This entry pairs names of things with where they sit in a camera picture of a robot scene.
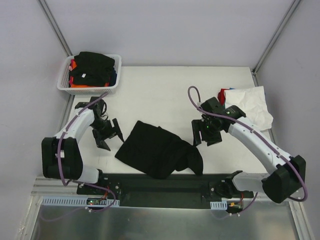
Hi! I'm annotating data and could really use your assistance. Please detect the right aluminium frame post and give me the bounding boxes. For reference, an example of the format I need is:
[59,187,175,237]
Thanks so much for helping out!
[251,0,303,76]

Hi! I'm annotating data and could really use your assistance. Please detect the orange t shirt in basket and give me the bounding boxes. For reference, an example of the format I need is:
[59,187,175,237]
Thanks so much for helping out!
[68,59,110,88]

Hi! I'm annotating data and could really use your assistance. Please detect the white cable duct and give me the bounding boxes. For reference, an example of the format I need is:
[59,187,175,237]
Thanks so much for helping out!
[42,196,120,208]
[210,200,228,211]

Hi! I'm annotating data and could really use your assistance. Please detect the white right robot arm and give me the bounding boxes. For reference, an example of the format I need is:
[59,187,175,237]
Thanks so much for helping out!
[198,97,308,203]

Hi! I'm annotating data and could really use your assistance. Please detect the right white cable duct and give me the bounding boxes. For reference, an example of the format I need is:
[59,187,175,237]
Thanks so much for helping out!
[210,200,228,211]

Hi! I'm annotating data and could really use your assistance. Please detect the black t shirt in basket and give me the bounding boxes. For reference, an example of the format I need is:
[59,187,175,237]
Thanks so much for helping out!
[69,51,117,88]

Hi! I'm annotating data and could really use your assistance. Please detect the white t shirt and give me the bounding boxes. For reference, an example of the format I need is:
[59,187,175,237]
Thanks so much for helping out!
[224,86,274,131]

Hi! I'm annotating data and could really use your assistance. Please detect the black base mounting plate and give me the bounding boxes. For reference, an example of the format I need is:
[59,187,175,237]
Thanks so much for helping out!
[76,172,255,208]

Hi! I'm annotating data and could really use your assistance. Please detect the left white cable duct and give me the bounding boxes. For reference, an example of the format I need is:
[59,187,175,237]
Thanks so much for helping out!
[42,196,120,208]

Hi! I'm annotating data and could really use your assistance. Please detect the black t shirt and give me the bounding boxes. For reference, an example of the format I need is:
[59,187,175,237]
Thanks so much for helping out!
[115,120,204,179]
[69,51,117,88]

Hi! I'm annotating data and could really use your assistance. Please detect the left aluminium frame post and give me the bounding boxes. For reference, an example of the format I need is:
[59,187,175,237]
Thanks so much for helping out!
[36,0,73,67]

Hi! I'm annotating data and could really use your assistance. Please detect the aluminium front rail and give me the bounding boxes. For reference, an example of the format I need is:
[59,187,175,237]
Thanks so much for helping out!
[31,177,300,201]

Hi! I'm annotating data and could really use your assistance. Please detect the aluminium frame post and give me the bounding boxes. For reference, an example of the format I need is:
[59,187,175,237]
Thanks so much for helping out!
[251,0,303,76]
[36,0,73,67]

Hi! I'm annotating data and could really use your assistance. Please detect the pink t shirt in basket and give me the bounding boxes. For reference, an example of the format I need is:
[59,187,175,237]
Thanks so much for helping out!
[68,59,77,88]

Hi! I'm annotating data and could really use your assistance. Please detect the white plastic laundry basket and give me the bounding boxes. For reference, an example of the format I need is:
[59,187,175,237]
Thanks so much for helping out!
[56,54,122,95]

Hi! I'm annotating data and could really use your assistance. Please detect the dark blue t shirt in basket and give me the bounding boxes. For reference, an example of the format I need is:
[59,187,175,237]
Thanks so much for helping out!
[108,67,117,87]

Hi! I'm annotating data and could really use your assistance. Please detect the red t shirt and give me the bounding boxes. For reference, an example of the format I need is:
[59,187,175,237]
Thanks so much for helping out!
[217,88,228,106]

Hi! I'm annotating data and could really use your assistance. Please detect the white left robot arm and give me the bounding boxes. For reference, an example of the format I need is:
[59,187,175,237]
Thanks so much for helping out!
[41,97,204,195]

